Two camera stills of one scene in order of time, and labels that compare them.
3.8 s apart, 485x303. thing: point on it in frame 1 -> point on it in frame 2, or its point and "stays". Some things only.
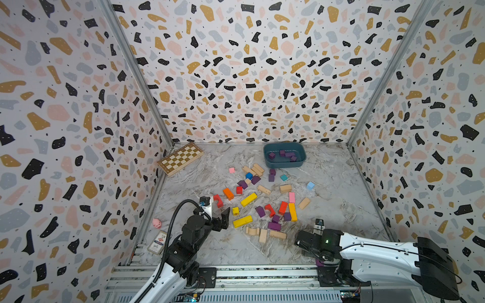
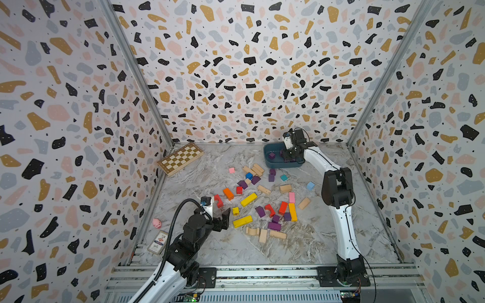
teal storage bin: [284, 154] stays
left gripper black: [224, 220] stays
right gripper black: [304, 254] -> [285, 157]
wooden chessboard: [172, 162] stays
